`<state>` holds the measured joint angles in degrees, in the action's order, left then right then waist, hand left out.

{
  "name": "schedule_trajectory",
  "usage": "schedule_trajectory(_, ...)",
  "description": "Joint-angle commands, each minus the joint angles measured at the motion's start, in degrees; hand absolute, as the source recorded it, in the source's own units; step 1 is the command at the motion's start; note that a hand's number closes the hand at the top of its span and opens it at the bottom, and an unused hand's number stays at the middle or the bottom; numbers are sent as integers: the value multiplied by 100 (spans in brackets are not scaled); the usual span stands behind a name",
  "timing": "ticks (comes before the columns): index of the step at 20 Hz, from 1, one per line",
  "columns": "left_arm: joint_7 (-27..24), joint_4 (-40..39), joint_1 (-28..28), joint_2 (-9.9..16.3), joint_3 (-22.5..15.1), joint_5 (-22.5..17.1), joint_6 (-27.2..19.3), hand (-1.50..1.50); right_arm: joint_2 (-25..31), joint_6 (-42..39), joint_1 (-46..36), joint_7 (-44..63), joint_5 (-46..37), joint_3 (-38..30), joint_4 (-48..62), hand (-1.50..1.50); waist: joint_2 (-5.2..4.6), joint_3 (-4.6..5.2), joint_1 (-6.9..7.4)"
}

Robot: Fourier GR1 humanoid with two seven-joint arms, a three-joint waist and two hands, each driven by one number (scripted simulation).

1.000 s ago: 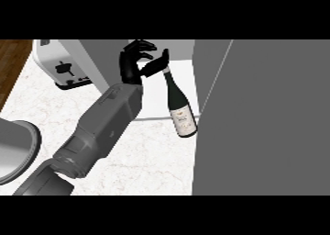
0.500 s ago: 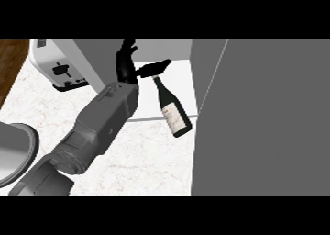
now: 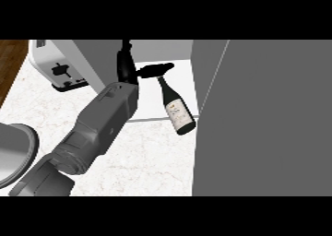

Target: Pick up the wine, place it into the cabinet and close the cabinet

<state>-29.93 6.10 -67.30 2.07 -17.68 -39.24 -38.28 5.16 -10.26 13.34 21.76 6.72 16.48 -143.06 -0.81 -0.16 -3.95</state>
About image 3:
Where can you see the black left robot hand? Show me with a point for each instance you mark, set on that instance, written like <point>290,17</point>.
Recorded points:
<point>126,69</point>

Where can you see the grey round appliance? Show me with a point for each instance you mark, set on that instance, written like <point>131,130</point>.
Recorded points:
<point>9,153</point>

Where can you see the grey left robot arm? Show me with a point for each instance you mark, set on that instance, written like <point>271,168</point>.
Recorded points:
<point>101,123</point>

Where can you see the grey cabinet door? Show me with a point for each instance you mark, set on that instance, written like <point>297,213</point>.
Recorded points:
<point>274,123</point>

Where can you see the dark green wine bottle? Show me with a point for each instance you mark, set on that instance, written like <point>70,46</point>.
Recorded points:
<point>179,112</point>

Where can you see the white toaster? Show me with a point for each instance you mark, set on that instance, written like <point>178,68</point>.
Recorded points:
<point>49,63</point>

